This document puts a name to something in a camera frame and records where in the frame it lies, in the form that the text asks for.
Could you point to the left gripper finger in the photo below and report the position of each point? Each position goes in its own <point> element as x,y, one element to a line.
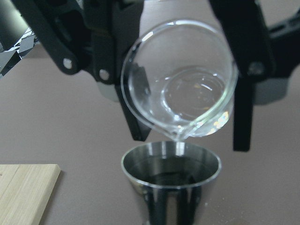
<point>189,201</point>
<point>159,205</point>
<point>89,35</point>
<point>258,52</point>

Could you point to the steel jigger shaker cup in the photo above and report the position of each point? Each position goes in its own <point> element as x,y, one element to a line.
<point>179,165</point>

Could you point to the clear glass measuring cup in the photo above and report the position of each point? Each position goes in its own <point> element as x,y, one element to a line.
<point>179,79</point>

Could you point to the wooden cutting board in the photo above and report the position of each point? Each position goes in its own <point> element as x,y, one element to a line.
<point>25,190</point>

